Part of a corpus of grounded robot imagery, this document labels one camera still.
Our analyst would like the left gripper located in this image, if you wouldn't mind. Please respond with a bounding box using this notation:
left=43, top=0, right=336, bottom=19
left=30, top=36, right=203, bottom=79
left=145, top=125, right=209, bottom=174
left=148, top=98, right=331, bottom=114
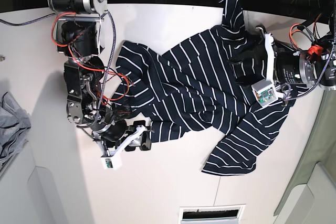
left=228, top=40, right=315, bottom=88

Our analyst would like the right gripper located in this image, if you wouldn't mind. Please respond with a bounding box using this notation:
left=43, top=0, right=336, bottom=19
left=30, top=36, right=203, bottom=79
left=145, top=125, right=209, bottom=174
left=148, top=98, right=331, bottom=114
left=91, top=120, right=152, bottom=152

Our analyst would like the grey folded cloth pile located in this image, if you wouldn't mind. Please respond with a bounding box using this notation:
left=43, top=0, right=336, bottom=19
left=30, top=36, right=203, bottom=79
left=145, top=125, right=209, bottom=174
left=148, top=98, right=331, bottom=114
left=1, top=92, right=31, bottom=167

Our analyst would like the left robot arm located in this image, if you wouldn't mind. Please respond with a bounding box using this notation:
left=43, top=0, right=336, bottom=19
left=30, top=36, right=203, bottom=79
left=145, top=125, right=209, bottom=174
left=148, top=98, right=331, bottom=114
left=229, top=13, right=335, bottom=90

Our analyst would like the navy white striped t-shirt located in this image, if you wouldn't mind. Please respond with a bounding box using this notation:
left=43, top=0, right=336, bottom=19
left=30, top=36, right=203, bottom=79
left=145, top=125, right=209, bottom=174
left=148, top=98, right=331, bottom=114
left=110, top=0, right=295, bottom=176

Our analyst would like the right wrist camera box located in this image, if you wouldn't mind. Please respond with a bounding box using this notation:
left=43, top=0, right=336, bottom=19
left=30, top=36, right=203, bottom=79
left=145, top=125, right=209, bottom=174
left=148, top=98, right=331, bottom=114
left=100, top=125, right=153, bottom=171

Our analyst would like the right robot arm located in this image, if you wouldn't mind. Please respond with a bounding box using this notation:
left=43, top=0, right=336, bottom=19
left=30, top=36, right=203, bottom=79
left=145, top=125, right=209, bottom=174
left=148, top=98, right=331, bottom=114
left=48, top=0, right=152, bottom=156

